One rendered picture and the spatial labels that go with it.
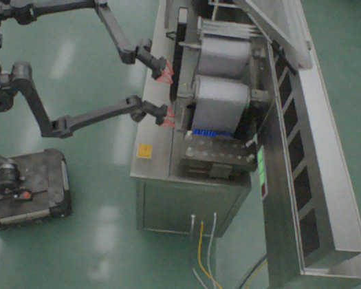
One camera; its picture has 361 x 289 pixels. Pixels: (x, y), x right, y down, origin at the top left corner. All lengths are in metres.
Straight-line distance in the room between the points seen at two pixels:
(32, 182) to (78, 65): 1.53
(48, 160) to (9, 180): 0.36
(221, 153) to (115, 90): 1.86
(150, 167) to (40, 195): 1.02
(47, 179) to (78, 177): 0.35
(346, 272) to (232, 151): 0.85
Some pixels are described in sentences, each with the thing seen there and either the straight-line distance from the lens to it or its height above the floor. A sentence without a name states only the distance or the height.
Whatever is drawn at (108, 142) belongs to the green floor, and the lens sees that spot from 2.99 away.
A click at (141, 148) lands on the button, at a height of 0.92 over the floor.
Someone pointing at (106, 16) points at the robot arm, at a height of 1.48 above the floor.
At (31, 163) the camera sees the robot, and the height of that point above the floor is 0.24.
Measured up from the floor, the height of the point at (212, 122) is 1.10.
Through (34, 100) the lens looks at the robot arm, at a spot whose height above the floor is 1.35.
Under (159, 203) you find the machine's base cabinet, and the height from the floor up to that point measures 0.59.
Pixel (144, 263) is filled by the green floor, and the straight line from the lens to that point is 2.53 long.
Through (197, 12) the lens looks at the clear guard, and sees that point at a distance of 2.55.
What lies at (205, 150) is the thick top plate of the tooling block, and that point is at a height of 1.03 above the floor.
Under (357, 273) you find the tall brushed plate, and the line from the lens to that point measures 1.23.
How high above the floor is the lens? 2.44
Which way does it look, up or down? 54 degrees down
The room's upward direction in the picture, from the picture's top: 10 degrees clockwise
